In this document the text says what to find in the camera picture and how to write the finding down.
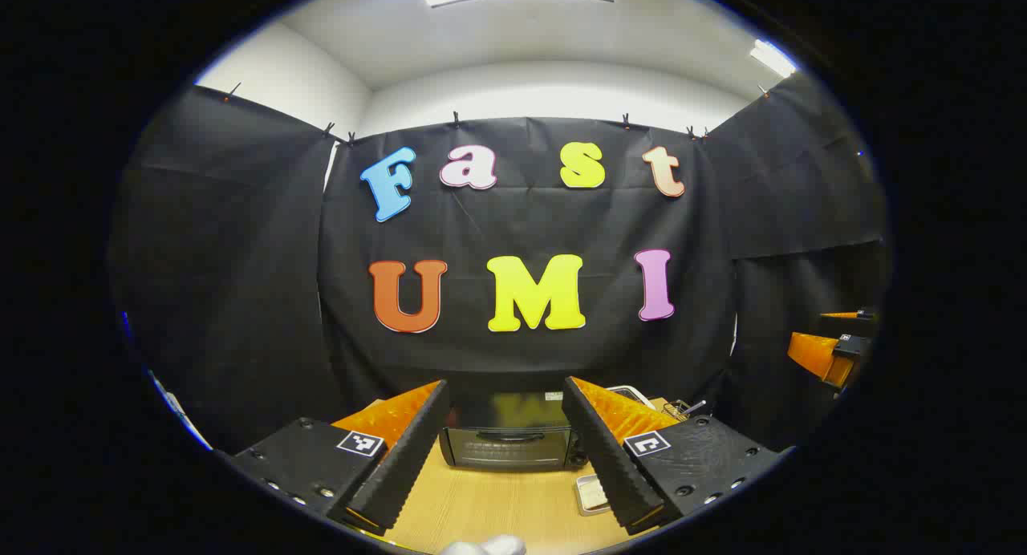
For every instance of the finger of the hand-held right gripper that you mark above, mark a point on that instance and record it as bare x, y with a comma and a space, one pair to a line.
814, 354
850, 316

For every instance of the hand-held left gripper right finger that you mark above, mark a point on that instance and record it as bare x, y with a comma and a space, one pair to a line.
602, 459

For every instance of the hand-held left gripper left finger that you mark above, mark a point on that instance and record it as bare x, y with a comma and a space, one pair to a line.
401, 459

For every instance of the black electric oven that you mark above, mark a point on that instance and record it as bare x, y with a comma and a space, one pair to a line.
505, 451

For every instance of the white rectangular plate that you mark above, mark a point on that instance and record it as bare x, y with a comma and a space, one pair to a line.
592, 495

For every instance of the metal utensil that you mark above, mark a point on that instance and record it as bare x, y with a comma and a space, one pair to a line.
698, 407

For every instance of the black backdrop cloth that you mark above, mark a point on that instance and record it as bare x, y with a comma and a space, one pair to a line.
521, 218

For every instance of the small ceiling light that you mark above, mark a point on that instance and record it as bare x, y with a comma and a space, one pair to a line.
772, 58

